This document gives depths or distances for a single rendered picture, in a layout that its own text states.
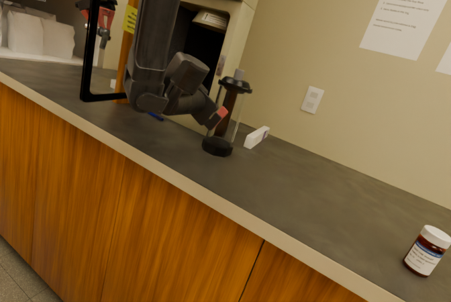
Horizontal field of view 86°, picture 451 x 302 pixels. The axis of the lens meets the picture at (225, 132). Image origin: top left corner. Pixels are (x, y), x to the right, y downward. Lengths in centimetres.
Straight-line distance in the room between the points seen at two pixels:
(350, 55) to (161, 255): 104
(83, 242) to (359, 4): 141
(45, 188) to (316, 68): 123
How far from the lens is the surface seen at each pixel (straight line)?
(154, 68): 45
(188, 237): 72
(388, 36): 122
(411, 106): 121
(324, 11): 125
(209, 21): 94
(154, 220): 78
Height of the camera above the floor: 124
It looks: 17 degrees down
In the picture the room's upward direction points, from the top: 17 degrees clockwise
